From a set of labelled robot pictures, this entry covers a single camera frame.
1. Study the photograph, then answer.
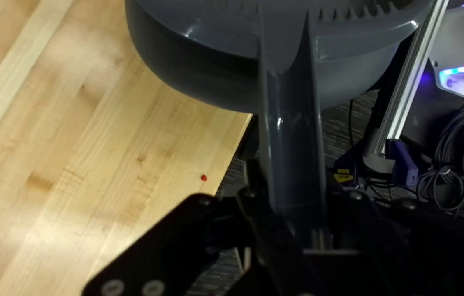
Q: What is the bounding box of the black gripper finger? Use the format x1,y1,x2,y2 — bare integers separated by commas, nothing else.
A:
81,195,249,296

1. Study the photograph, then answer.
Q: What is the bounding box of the grey cable bundle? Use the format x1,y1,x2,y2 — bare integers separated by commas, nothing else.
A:
417,106,464,220

